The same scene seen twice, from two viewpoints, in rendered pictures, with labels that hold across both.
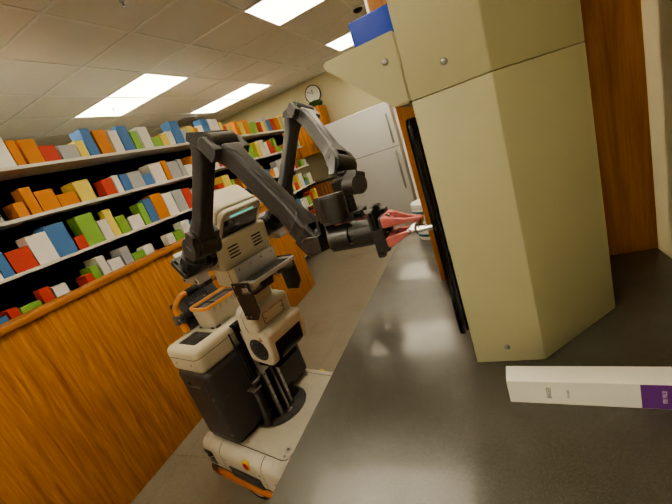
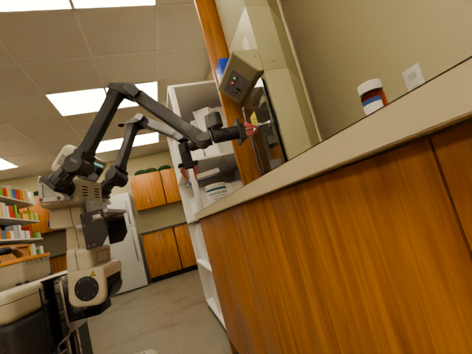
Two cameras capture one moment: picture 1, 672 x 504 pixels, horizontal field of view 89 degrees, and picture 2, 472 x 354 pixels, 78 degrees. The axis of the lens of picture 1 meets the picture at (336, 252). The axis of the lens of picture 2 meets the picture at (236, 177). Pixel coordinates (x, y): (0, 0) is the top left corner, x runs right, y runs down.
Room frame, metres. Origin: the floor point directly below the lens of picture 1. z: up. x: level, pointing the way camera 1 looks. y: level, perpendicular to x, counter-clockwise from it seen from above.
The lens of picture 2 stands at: (-0.16, 0.76, 0.87)
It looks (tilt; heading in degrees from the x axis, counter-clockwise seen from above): 7 degrees up; 317
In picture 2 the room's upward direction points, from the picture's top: 15 degrees counter-clockwise
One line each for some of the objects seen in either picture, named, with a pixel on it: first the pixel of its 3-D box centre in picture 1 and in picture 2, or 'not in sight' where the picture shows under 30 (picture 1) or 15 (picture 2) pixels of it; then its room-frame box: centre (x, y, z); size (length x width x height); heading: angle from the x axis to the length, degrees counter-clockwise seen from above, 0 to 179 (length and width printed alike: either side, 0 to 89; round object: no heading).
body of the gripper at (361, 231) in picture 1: (368, 232); (233, 133); (0.70, -0.08, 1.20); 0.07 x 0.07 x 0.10; 61
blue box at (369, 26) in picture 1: (383, 40); (228, 71); (0.78, -0.24, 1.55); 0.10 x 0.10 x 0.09; 64
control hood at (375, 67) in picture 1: (387, 86); (237, 80); (0.70, -0.20, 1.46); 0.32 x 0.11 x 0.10; 154
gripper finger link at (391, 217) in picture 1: (401, 227); (248, 130); (0.67, -0.14, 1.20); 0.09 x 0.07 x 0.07; 61
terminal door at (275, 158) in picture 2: (445, 213); (263, 133); (0.68, -0.24, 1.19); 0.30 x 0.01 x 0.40; 153
